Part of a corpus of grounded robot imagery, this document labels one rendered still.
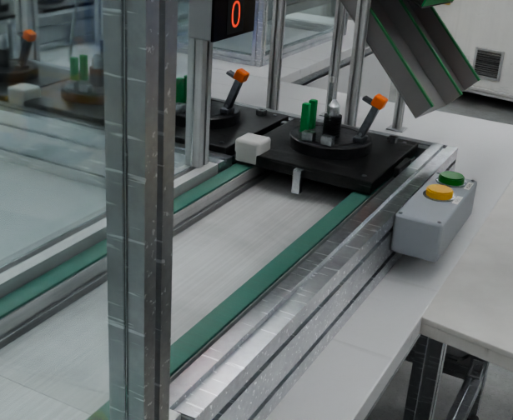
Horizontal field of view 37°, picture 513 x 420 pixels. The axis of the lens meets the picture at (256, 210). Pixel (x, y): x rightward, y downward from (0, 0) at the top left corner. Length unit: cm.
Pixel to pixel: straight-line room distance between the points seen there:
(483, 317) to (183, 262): 41
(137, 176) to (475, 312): 74
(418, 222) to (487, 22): 453
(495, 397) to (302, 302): 167
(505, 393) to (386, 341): 153
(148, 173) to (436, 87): 120
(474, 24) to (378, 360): 477
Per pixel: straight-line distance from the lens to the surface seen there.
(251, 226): 113
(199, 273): 100
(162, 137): 45
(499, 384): 255
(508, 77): 558
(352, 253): 98
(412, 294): 112
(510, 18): 553
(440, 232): 110
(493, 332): 107
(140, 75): 43
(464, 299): 113
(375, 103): 127
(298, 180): 122
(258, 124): 142
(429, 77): 160
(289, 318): 83
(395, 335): 102
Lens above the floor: 139
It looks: 23 degrees down
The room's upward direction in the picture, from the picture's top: 4 degrees clockwise
